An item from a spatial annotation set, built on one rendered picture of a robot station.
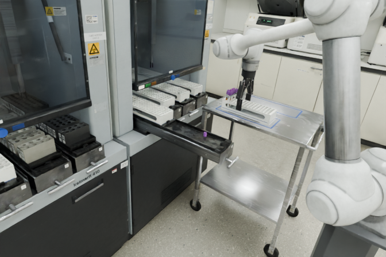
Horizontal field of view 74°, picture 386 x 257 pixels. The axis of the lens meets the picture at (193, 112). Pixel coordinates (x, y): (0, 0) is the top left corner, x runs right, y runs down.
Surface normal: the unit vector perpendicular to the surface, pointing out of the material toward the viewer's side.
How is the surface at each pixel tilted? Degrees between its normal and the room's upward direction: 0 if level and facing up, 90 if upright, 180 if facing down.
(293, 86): 90
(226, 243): 0
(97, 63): 90
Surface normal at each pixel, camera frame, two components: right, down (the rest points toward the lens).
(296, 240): 0.07, -0.90
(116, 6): 0.82, 0.29
